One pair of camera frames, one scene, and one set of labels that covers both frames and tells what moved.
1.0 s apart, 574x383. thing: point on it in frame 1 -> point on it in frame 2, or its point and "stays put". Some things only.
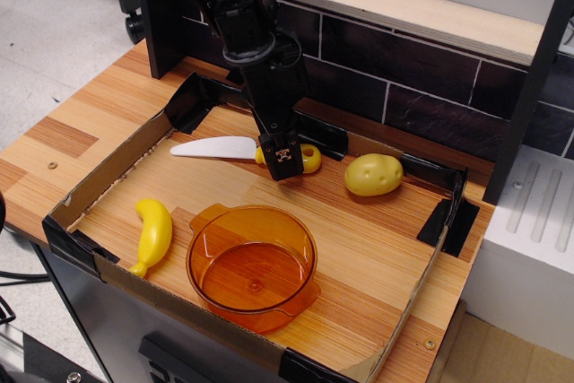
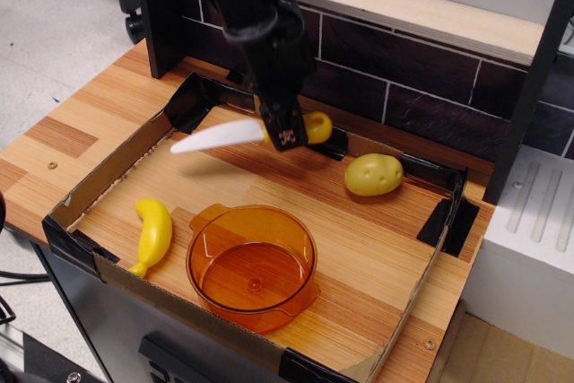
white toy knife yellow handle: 245,147 -> 254,130
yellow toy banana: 157,235 stays put
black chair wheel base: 130,1 stays put
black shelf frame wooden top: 470,54 stays put
